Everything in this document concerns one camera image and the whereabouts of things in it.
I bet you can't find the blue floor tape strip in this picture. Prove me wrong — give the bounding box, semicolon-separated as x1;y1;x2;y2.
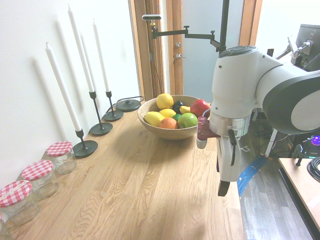
236;154;269;199

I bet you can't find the large round yellow lemon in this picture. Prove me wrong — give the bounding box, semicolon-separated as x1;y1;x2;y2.
156;93;175;110

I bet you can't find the maroon and white wrist camera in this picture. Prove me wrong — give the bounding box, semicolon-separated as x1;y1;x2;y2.
195;116;222;150

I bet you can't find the orange fruit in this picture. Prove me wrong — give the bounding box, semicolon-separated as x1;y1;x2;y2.
158;117;179;130

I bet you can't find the red apple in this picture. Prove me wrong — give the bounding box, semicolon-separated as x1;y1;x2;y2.
190;99;212;118

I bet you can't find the dark avocado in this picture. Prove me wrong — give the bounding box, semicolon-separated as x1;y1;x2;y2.
171;100;186;115

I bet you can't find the tallest white taper candle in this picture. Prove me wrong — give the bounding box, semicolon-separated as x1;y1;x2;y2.
67;3;96;94

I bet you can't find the tall black candle holder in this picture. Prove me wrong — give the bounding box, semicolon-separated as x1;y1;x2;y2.
88;91;114;137

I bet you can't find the short white taper candle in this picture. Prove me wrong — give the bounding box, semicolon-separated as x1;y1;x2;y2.
92;18;111;93

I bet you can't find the wooden door frosted glass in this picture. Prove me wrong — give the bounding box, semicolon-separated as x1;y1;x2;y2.
166;0;263;101

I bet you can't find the white leg wooden desk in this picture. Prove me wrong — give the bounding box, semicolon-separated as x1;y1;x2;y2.
264;128;279;159

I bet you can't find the black vertical mounting pole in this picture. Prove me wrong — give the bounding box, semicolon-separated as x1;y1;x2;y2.
218;0;231;49

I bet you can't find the wooden fruit bowl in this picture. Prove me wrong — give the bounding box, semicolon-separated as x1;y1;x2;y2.
137;94;212;140

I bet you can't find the wooden side table black edge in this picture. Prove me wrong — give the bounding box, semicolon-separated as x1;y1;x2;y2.
278;157;320;240

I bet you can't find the black computer monitor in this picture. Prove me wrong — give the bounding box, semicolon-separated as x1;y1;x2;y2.
294;23;320;73

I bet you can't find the empty black candle holder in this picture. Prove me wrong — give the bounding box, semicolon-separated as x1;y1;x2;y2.
116;98;142;112

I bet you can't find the oval yellow lemon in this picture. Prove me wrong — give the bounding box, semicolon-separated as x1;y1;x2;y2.
144;111;166;127

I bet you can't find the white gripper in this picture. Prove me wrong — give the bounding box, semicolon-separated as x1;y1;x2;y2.
215;136;243;197

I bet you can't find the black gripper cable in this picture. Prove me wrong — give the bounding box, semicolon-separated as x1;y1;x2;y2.
228;129;238;167

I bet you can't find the glass jar red gingham lid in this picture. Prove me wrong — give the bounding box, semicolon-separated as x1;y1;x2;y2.
21;159;61;200
0;179;41;227
45;141;78;175

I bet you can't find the short black candle holder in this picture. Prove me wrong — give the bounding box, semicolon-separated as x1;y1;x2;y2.
72;128;99;159

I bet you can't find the medium black candle holder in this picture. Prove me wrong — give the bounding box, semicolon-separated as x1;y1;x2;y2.
102;90;125;123

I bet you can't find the thick white taper candle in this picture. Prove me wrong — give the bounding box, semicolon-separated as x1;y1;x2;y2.
44;41;83;133

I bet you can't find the silver exterior stereo camera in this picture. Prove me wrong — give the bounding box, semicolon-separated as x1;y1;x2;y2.
141;14;162;22

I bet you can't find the black table clamp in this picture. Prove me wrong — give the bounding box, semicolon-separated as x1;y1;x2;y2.
291;143;309;167

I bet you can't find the small yellow lemon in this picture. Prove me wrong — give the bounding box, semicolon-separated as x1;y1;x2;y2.
158;108;177;119

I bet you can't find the black coiled cable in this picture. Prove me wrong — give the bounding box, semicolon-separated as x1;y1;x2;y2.
306;156;320;183

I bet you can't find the green apple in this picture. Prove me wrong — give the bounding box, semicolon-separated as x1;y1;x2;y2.
177;112;199;130

